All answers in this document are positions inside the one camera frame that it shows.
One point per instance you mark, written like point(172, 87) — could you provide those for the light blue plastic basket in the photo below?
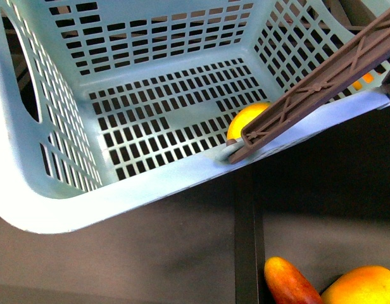
point(106, 106)

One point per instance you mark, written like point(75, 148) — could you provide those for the brown basket handle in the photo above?
point(318, 85)

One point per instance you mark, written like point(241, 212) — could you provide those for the yellow orange mango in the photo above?
point(366, 284)

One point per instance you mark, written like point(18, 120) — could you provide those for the red yellow mango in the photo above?
point(287, 284)

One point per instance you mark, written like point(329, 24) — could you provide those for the black bin divider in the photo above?
point(248, 249)

